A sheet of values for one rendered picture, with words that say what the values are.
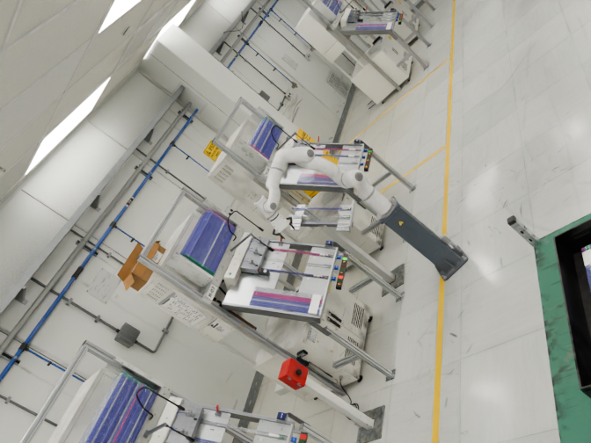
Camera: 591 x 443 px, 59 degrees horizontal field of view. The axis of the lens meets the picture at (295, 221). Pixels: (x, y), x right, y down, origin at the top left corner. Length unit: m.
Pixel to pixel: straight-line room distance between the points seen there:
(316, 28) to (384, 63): 1.10
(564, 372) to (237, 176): 3.64
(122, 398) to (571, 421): 2.32
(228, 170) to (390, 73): 3.80
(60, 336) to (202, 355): 1.34
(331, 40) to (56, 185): 4.33
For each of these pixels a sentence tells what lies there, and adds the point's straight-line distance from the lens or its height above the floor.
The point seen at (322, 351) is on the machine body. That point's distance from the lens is 3.95.
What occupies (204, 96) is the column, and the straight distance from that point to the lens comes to 6.85.
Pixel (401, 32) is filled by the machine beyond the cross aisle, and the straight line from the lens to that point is 9.27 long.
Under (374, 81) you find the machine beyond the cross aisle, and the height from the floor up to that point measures 0.36.
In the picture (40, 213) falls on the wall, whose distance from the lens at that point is 5.32.
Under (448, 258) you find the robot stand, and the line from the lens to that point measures 4.05.
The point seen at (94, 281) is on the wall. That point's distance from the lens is 5.15.
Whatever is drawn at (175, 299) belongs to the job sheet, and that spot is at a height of 1.49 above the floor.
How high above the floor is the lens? 2.24
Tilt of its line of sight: 17 degrees down
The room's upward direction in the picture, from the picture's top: 53 degrees counter-clockwise
